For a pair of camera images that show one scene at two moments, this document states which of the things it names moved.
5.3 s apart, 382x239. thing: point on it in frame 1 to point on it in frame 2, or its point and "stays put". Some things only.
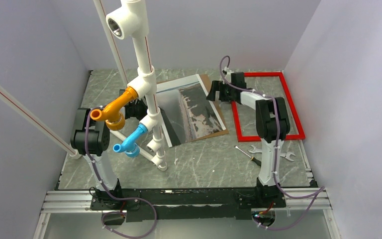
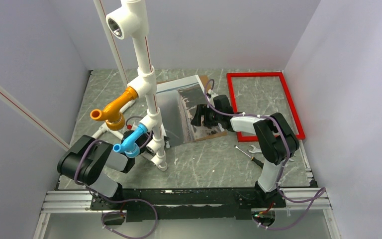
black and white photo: x=187 y=110 stays put
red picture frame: x=291 y=103 stays put
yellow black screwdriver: x=256 y=161 stays put
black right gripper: x=216 y=86 to x=200 y=111
